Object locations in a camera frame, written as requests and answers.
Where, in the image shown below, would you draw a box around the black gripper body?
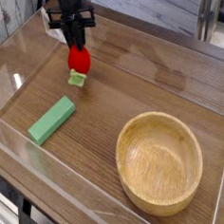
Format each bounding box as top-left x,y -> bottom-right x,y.
46,0 -> 96,29

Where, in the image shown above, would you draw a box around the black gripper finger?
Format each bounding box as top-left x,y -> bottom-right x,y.
62,23 -> 74,47
75,22 -> 85,50

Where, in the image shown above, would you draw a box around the red fruit with green leaf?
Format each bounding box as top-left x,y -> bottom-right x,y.
67,46 -> 91,87

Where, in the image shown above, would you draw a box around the green rectangular block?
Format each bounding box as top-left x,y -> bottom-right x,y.
28,96 -> 76,145

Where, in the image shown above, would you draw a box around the metal table leg background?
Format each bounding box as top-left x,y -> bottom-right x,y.
197,0 -> 221,43

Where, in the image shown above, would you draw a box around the wooden bowl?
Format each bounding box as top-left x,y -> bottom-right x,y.
115,111 -> 203,216

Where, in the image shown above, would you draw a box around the clear acrylic tray enclosure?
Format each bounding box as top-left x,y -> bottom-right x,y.
0,8 -> 224,224

